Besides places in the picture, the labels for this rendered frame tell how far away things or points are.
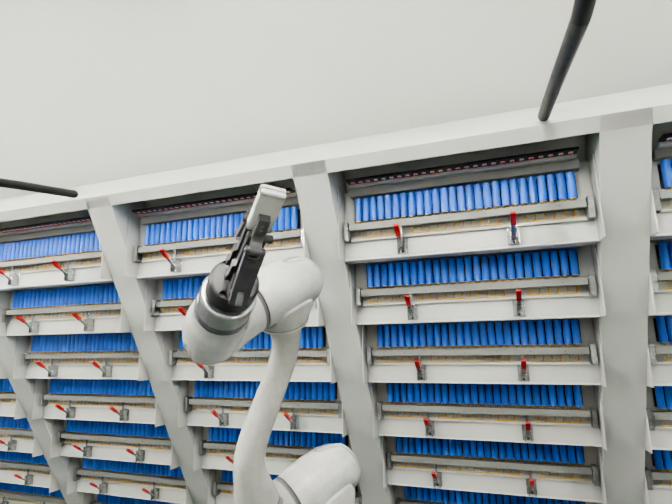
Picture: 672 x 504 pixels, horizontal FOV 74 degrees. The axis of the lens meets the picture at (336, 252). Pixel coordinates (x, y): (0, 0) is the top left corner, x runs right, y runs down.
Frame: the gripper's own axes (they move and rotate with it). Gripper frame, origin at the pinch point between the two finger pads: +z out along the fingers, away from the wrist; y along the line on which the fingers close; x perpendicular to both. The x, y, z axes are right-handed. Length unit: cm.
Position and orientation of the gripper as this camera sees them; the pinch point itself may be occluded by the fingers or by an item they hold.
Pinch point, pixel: (265, 209)
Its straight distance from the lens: 54.8
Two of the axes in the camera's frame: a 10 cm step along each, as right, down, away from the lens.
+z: 3.9, -5.6, -7.4
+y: -0.6, -8.1, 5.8
